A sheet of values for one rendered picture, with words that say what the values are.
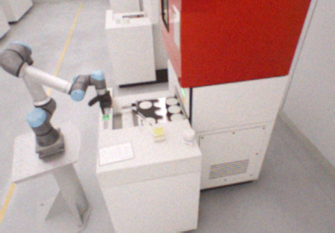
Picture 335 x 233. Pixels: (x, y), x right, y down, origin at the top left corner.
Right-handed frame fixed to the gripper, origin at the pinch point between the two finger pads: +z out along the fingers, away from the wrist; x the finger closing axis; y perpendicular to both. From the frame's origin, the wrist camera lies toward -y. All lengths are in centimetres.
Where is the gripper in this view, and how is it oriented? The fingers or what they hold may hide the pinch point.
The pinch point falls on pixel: (104, 115)
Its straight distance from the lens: 182.8
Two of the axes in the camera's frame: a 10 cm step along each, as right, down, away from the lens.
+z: 0.2, 7.9, 6.1
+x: -1.9, -5.9, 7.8
